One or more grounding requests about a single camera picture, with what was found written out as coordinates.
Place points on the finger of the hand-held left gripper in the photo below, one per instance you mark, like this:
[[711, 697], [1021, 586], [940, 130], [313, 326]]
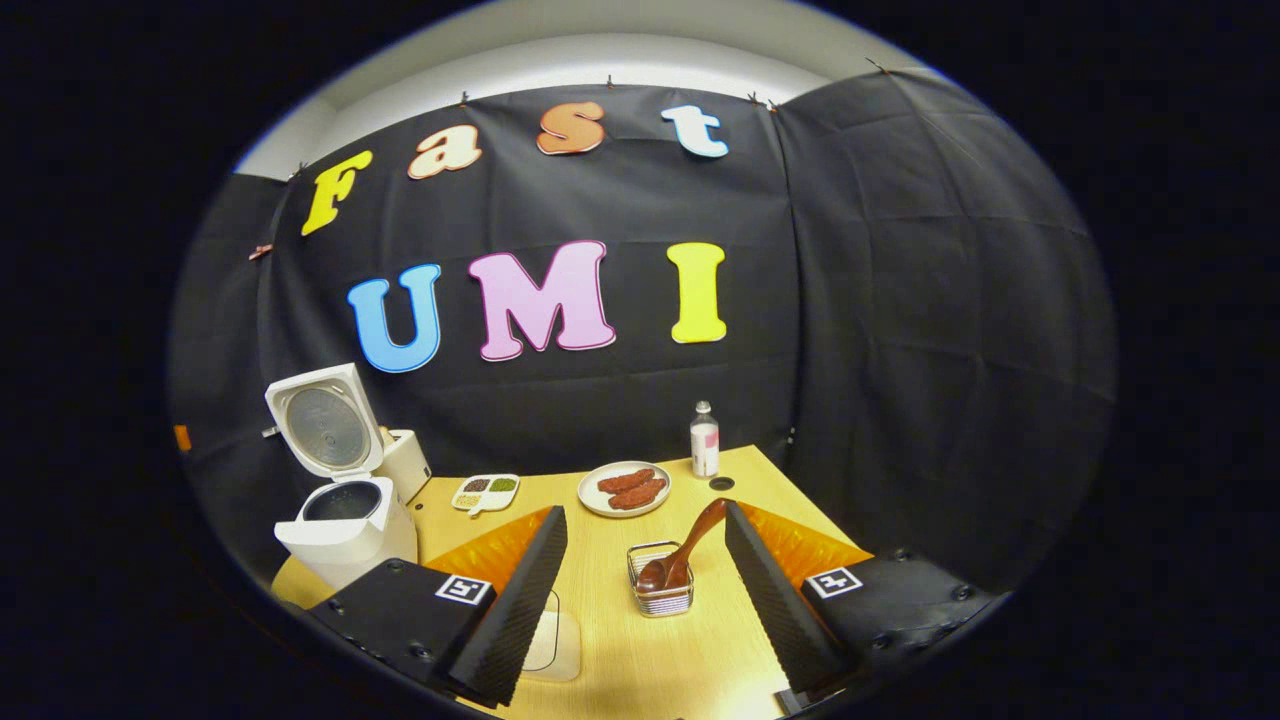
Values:
[[182, 438]]

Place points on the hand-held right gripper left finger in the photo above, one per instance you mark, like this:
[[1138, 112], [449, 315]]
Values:
[[520, 610]]

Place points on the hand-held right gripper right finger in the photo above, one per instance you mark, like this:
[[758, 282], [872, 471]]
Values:
[[775, 610]]

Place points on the brown wooden spoon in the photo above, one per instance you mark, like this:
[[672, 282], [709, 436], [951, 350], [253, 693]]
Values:
[[690, 545]]

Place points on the white rice cooker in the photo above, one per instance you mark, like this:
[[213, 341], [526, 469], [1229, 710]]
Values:
[[345, 550]]

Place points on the white divided dish with beans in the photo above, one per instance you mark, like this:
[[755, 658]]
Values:
[[485, 494]]

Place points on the white round plate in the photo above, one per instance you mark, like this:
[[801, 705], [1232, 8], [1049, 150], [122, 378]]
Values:
[[590, 500]]

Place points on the red-brown meat patty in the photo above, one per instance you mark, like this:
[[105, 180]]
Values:
[[625, 481], [640, 496]]

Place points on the white toaster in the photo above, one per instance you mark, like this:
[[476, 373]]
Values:
[[410, 470]]

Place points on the small bottle with pink label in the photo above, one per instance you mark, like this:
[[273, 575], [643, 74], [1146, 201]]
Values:
[[705, 445]]

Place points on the black backdrop cloth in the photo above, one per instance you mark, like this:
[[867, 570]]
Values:
[[900, 350]]

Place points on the row of black cloth clips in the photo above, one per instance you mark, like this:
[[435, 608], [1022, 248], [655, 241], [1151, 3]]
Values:
[[609, 81]]

